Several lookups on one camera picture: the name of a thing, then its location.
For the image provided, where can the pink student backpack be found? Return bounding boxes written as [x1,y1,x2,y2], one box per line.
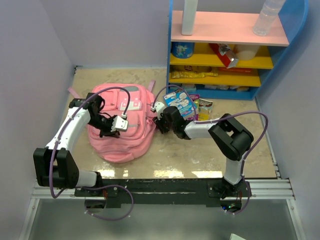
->
[67,79,158,165]

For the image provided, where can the blue round tin can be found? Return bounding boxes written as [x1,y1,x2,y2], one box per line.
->
[171,41,195,59]

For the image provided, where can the white tall bottle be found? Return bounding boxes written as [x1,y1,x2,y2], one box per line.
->
[181,0,198,36]

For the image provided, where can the blue illustrated book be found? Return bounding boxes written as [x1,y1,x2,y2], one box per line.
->
[163,89,196,120]

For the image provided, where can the purple book underneath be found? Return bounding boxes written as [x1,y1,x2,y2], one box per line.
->
[189,94,200,121]

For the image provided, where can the blue wooden shelf unit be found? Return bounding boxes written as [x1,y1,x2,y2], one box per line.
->
[166,0,309,100]

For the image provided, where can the red flat package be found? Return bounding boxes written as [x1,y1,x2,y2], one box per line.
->
[217,67,258,76]

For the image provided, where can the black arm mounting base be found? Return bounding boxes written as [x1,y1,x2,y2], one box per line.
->
[74,178,252,210]

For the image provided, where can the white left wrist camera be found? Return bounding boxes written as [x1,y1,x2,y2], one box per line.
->
[111,115,129,132]

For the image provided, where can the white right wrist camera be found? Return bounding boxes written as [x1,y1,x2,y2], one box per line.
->
[150,101,166,120]

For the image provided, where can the yellow chips bag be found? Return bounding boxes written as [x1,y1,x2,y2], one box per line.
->
[170,65,218,79]

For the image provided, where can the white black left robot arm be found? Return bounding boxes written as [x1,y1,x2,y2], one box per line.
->
[33,92,120,196]

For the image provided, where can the white plastic cup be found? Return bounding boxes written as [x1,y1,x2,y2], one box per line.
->
[233,44,260,61]

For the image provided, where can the red snack box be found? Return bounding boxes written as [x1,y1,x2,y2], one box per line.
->
[209,43,239,69]

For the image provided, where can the clear plastic water bottle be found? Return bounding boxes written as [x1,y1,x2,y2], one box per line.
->
[252,0,286,36]

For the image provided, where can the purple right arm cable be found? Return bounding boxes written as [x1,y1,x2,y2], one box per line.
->
[152,84,270,216]

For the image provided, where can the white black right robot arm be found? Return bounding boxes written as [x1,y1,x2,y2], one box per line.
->
[151,102,254,197]

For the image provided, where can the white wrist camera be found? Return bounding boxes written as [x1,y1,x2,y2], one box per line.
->
[111,115,129,132]
[150,101,166,120]

